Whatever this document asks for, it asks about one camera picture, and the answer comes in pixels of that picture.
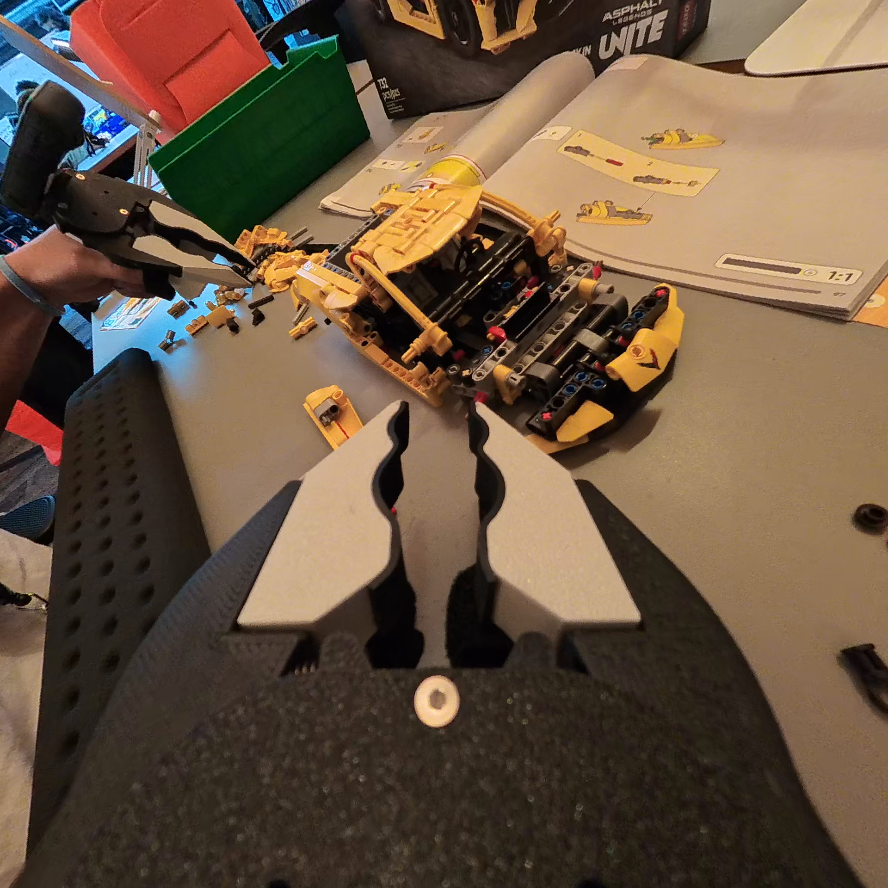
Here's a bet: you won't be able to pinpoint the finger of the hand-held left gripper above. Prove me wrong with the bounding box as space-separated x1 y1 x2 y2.
147 200 256 273
130 232 256 301

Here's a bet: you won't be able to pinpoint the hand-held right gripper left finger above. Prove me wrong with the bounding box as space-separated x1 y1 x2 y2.
236 399 426 670

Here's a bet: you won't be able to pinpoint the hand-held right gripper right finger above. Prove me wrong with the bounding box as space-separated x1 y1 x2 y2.
444 401 642 670

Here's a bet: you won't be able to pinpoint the yellow brick pieces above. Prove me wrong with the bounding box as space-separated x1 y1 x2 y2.
158 225 327 355

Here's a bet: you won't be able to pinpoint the yellow brick car model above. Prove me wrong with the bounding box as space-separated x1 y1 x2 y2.
288 182 684 452

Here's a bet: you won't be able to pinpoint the grey desk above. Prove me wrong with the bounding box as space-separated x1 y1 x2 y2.
90 21 888 888

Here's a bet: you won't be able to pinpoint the person's left hand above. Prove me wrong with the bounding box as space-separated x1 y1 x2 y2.
21 225 150 308

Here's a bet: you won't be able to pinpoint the yellow sticker sheet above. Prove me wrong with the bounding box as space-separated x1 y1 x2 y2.
99 295 157 333

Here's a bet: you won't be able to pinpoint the green plastic bin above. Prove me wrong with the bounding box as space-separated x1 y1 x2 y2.
148 35 370 240

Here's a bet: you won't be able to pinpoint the yellow panel brick piece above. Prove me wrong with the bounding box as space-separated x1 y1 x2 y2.
303 385 365 452

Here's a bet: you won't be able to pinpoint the wooden document stand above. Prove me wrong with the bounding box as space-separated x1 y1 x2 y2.
0 14 165 202
744 0 888 77

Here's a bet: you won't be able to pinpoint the orange bag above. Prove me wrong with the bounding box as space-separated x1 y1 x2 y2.
69 0 271 136

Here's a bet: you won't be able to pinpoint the red fabric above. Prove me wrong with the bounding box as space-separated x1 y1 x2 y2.
0 399 63 476

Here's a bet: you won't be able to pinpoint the person's white shirt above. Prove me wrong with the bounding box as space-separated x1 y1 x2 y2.
0 530 53 888

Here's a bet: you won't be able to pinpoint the open instruction booklet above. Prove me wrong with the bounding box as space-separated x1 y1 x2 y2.
319 52 888 327

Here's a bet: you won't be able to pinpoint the toy car set box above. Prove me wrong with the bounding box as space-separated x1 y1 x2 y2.
345 0 712 120

